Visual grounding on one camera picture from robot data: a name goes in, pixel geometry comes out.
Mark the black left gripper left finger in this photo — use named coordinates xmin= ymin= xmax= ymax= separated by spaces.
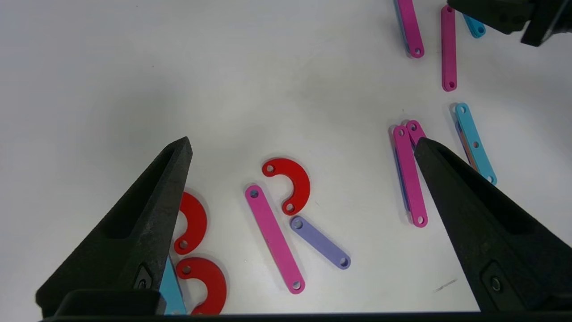
xmin=36 ymin=136 xmax=193 ymax=319

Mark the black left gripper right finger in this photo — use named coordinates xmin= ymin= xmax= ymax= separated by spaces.
xmin=414 ymin=137 xmax=572 ymax=314

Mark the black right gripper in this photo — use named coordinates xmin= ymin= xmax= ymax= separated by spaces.
xmin=447 ymin=0 xmax=572 ymax=47

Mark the blue bar with holes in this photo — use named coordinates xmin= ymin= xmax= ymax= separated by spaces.
xmin=454 ymin=102 xmax=498 ymax=185
xmin=160 ymin=255 xmax=187 ymax=316
xmin=463 ymin=13 xmax=487 ymax=39

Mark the pink bar with holes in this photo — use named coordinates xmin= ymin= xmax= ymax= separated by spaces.
xmin=441 ymin=4 xmax=458 ymax=92
xmin=406 ymin=119 xmax=427 ymax=148
xmin=392 ymin=125 xmax=429 ymax=228
xmin=394 ymin=0 xmax=425 ymax=59
xmin=244 ymin=184 xmax=306 ymax=295

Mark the small red curved piece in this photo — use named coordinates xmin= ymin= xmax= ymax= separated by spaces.
xmin=261 ymin=157 xmax=311 ymax=216

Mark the short purple bar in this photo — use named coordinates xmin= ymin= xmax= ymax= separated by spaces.
xmin=290 ymin=216 xmax=351 ymax=270

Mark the large red curved piece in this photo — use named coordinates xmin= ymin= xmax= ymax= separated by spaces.
xmin=173 ymin=191 xmax=208 ymax=255
xmin=176 ymin=257 xmax=227 ymax=316

